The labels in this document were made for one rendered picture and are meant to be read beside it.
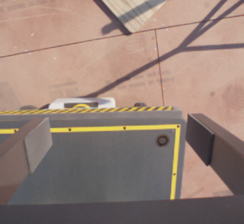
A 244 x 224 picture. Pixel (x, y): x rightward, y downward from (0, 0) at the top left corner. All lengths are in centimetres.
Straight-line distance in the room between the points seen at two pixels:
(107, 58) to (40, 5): 35
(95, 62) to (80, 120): 35
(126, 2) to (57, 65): 39
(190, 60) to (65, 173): 68
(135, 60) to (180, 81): 23
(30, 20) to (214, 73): 84
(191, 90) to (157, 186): 46
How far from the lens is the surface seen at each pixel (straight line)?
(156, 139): 55
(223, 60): 94
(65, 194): 67
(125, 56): 80
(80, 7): 83
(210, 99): 94
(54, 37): 84
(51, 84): 86
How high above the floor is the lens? 80
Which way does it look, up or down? 75 degrees down
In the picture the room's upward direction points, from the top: 172 degrees clockwise
